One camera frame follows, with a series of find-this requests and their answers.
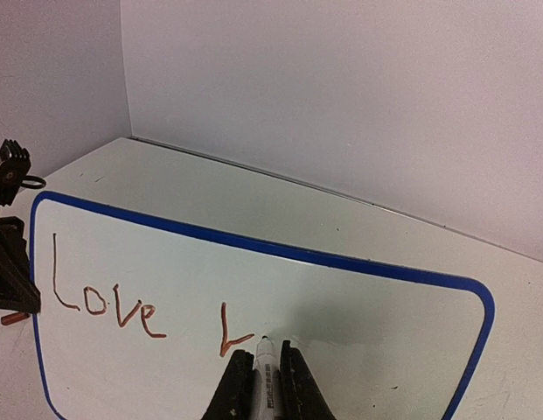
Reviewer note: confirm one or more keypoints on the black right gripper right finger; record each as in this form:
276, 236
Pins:
301, 397

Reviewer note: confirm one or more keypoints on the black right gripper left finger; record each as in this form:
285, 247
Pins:
232, 399

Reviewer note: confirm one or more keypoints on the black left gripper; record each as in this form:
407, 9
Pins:
17, 292

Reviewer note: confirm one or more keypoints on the red marker cap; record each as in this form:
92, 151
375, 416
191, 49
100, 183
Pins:
13, 318

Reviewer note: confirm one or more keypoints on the whiteboard marker pen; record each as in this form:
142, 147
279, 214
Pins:
267, 391

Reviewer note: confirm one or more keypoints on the blue framed whiteboard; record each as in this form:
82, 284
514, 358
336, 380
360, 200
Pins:
140, 315

